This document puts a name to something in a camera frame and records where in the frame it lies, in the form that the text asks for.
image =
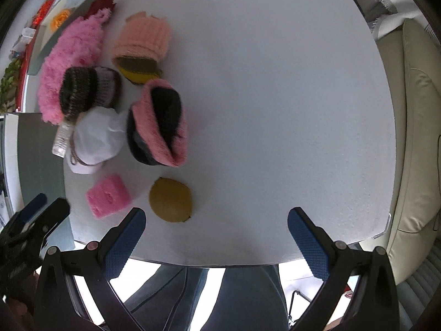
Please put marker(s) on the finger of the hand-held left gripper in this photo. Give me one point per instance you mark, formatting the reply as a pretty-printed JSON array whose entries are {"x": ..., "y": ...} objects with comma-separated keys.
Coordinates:
[
  {"x": 51, "y": 215},
  {"x": 32, "y": 207}
]

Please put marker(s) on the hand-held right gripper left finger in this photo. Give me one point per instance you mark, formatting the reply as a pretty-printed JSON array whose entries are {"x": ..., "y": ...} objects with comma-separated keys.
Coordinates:
[{"x": 124, "y": 244}]

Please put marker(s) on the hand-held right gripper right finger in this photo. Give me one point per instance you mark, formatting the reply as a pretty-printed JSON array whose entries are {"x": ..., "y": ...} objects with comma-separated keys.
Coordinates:
[{"x": 308, "y": 244}]

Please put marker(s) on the pink sponge with holes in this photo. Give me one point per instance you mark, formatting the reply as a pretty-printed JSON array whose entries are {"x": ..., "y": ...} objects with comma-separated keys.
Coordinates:
[{"x": 108, "y": 196}]

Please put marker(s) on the small printed packet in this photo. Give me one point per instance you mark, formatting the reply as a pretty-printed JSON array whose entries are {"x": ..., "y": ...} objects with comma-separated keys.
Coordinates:
[{"x": 63, "y": 141}]

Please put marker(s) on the pink and black knit hat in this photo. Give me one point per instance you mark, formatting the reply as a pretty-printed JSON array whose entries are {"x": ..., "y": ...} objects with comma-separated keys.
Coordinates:
[{"x": 172, "y": 151}]

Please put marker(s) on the yellow scrubber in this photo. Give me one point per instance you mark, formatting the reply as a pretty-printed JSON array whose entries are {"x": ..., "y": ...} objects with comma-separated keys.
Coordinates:
[{"x": 139, "y": 72}]

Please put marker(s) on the peach knit hat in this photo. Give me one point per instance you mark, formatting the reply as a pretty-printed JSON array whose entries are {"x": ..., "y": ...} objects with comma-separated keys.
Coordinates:
[{"x": 144, "y": 38}]

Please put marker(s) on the person's left leg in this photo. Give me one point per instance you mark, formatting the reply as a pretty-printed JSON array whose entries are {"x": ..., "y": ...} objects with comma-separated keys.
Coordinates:
[{"x": 162, "y": 300}]

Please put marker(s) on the person's leg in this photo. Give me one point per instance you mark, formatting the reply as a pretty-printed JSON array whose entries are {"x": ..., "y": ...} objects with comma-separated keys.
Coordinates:
[
  {"x": 162, "y": 300},
  {"x": 248, "y": 300}
]

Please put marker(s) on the clear corner guard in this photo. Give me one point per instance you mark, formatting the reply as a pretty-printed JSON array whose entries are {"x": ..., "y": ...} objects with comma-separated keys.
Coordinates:
[{"x": 384, "y": 227}]

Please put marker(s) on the person's right leg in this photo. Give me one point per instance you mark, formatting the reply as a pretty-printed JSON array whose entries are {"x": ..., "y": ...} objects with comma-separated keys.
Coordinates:
[{"x": 248, "y": 300}]

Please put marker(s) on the green leafy plants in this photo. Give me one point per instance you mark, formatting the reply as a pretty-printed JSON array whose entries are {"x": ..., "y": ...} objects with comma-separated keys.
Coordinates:
[{"x": 8, "y": 79}]

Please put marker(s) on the brown striped knit hat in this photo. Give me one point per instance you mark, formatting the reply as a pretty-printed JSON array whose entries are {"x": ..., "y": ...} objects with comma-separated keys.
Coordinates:
[{"x": 86, "y": 86}]

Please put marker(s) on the beige leather sofa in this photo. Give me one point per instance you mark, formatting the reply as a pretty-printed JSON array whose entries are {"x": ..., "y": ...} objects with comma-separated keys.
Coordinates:
[{"x": 413, "y": 144}]

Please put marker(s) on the pink fluffy scarf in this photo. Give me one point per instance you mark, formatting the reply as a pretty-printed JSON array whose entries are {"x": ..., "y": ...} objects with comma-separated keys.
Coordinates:
[{"x": 69, "y": 58}]

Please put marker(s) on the orange fabric flower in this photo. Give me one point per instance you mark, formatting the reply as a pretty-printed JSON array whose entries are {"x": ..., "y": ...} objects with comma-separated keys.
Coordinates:
[{"x": 60, "y": 19}]

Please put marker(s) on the dark red fluffy cloth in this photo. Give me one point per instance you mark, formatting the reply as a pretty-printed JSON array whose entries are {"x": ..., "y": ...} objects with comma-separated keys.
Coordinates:
[{"x": 100, "y": 7}]

